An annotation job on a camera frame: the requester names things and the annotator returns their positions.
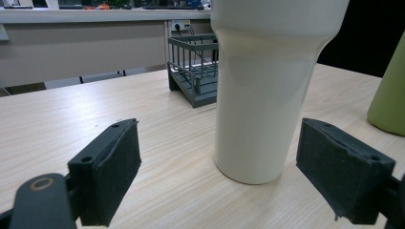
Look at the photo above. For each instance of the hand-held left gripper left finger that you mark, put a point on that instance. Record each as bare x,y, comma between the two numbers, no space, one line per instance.
110,171

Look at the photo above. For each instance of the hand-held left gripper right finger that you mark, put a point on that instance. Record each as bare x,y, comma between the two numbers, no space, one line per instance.
344,178

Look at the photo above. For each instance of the green bottle with white cap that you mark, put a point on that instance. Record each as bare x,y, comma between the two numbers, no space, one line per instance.
390,105

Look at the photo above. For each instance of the cream tumbler with lid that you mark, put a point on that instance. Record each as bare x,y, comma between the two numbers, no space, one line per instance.
264,111

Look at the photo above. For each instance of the beige desk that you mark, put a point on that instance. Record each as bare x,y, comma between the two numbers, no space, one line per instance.
79,51

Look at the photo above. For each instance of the black curtain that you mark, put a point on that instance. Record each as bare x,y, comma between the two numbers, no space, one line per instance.
366,35

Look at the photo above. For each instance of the white wall socket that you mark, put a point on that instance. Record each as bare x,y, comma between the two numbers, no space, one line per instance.
183,23

